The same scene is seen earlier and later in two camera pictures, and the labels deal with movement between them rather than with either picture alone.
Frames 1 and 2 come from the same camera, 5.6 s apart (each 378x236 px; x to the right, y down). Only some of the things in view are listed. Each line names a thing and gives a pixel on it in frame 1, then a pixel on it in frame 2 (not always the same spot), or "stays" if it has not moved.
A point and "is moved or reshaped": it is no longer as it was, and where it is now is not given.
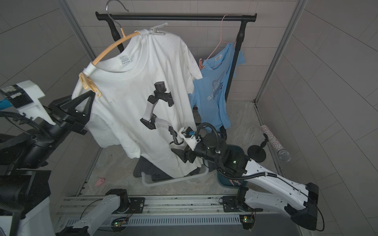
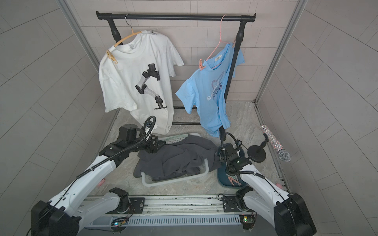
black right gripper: (186, 155) → (222, 159)
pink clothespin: (200, 64) stays
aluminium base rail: (177, 210) stays
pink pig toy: (100, 182) stays
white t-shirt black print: (123, 78) is moved or reshaped
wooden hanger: (124, 38) is moved or reshaped
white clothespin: (154, 30) is moved or reshaped
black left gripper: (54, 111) → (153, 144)
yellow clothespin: (88, 84) → (110, 56)
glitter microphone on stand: (257, 153) stays
